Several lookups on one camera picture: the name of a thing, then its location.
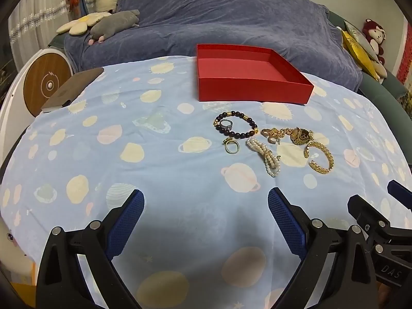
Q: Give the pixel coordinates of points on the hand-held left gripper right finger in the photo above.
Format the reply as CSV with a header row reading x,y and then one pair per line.
x,y
286,222

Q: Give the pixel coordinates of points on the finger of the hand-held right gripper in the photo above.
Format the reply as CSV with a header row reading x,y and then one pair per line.
x,y
363,209
399,190

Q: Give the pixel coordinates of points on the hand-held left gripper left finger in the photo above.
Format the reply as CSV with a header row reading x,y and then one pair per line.
x,y
128,219

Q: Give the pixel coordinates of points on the gold braided bangle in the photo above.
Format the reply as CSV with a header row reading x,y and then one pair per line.
x,y
329,159

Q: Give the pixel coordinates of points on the gold wristwatch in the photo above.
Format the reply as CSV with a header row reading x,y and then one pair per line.
x,y
301,136

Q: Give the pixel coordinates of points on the red cardboard box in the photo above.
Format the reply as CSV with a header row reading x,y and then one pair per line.
x,y
244,87

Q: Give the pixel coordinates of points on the planet-print blue cloth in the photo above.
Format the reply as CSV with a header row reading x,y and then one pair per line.
x,y
161,173

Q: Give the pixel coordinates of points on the green sofa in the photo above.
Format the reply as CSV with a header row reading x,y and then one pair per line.
x,y
379,93

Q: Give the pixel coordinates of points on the cream cushion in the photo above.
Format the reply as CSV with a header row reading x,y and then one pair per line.
x,y
380,70

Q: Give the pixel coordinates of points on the red hanging decoration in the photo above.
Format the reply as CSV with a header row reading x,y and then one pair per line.
x,y
405,61

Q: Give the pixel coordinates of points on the brown flat pad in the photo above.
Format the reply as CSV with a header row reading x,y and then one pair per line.
x,y
70,88

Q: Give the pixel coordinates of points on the yellow cushion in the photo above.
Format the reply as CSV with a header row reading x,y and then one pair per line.
x,y
354,46

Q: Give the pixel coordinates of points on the red monkey plush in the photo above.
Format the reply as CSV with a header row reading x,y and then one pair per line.
x,y
373,33

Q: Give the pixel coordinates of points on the round white side table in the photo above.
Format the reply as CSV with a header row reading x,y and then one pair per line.
x,y
45,83

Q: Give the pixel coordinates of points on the grey patterned cushion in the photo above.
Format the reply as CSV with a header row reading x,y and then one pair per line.
x,y
357,33

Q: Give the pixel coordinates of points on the grey plush toy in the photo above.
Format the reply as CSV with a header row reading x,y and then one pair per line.
x,y
112,25

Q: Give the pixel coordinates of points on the flower-shaped cushion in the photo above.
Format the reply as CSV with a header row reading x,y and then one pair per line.
x,y
80,24

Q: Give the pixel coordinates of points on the white sheer curtain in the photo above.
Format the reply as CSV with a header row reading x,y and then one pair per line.
x,y
35,22

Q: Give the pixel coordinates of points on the dark blue blanket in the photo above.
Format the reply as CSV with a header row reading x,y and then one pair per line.
x,y
209,13

